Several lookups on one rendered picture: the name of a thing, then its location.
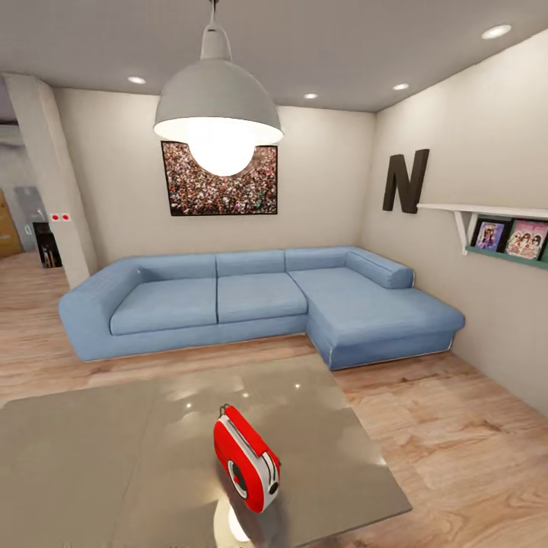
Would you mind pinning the sofa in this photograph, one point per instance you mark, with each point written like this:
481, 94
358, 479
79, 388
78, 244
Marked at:
358, 308

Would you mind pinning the radio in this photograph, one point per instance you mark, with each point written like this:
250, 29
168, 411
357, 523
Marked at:
247, 458

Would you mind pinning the picture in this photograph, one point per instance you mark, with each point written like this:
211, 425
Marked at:
194, 191
526, 238
490, 234

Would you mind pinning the coffee table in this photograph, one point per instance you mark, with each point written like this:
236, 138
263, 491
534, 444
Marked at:
133, 465

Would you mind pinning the decorative sign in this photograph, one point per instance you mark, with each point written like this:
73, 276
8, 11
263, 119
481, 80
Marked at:
409, 189

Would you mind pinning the shelf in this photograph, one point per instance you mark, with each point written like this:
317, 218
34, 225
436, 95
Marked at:
495, 213

